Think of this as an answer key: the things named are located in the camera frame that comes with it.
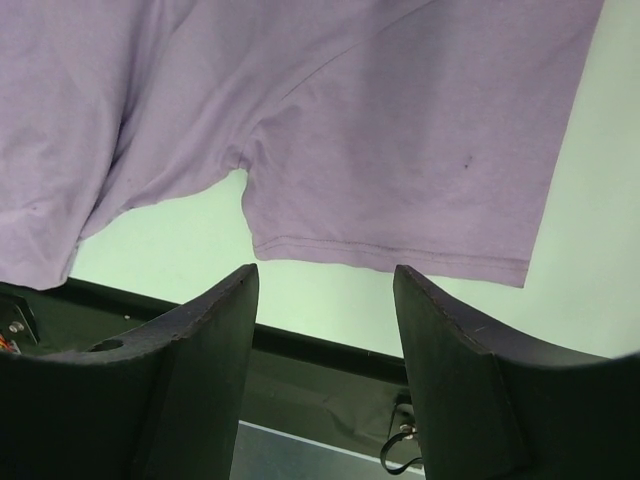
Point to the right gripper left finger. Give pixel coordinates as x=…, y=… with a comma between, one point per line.
x=161, y=401

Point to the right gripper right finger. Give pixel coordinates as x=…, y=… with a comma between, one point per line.
x=491, y=402

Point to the purple t-shirt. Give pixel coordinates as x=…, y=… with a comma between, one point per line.
x=372, y=133

